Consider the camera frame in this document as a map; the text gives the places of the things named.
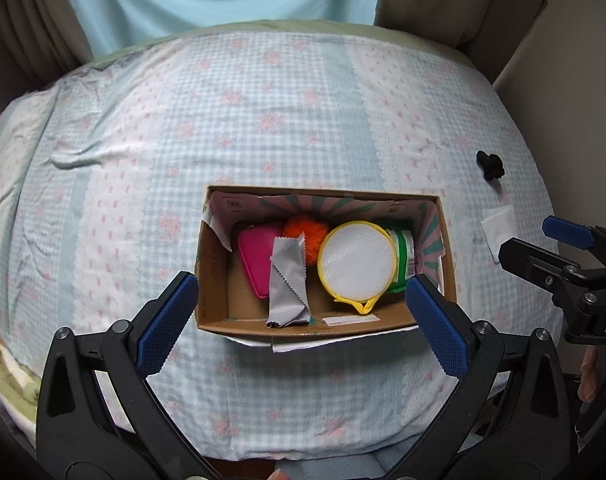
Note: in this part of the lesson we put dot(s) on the cardboard box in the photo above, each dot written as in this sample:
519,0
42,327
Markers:
243,305

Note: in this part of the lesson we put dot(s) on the person's left hand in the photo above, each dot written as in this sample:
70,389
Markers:
279,475

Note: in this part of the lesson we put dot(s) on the person's right hand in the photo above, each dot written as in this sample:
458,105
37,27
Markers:
588,375

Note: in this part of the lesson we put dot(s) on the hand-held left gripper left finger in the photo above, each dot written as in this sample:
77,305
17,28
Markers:
168,325

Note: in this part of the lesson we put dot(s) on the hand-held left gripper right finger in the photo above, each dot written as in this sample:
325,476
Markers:
435,330

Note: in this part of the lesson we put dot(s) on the small black object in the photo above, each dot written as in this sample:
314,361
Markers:
489,164

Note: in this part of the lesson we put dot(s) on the white tissue packet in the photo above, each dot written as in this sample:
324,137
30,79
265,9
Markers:
498,225

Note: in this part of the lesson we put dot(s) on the green packet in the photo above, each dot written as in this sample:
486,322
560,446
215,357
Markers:
403,260

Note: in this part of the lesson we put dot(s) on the grey lens cloth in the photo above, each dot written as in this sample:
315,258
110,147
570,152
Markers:
285,285

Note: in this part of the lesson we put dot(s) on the floral checked blanket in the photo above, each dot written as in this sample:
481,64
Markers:
283,135

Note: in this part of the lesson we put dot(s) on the green bed sheet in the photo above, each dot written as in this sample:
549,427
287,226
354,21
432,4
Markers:
408,37

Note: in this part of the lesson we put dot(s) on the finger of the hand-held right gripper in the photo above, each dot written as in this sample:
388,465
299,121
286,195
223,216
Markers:
565,232
533,260

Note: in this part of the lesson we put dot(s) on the blue grey clothing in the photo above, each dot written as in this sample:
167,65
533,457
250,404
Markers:
333,462

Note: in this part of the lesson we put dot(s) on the yellow-rimmed round mesh pouch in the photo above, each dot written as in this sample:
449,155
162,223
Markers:
355,260

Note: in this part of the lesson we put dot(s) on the white and yellow cloth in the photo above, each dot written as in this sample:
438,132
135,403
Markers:
8,385

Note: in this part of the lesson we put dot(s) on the pink zip pouch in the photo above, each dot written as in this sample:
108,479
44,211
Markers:
253,260

